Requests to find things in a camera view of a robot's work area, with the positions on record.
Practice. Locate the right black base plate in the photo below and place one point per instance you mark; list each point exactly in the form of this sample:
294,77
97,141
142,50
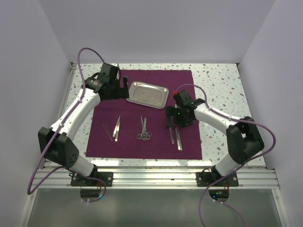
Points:
210,177

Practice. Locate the steel scalpel handle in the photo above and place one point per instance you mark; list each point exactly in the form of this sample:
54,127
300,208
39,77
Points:
171,135
179,143

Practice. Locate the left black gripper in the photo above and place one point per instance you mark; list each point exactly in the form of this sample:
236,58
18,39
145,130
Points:
121,92

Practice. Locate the thin steel tweezers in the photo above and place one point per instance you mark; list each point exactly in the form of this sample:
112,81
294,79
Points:
107,131

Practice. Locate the steel clamp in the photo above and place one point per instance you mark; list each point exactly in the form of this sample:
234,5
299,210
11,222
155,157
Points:
141,130

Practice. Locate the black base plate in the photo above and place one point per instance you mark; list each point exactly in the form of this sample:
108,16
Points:
210,177
97,179

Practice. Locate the steel instrument tray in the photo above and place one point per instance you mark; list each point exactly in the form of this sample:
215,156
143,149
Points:
148,95

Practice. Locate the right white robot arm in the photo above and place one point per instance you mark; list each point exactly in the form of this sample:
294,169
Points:
243,138

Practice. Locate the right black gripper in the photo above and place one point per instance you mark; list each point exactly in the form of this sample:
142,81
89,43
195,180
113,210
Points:
171,111

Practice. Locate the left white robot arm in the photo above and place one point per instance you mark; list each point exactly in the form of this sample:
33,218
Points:
56,142

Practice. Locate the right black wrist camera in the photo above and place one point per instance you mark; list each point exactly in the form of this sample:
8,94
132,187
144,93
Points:
182,98

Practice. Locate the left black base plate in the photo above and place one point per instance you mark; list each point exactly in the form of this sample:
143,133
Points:
97,179

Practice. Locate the steel scissors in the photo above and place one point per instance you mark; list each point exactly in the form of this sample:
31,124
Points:
147,134

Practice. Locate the steel forceps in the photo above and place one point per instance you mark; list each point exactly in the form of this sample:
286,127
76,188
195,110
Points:
144,135

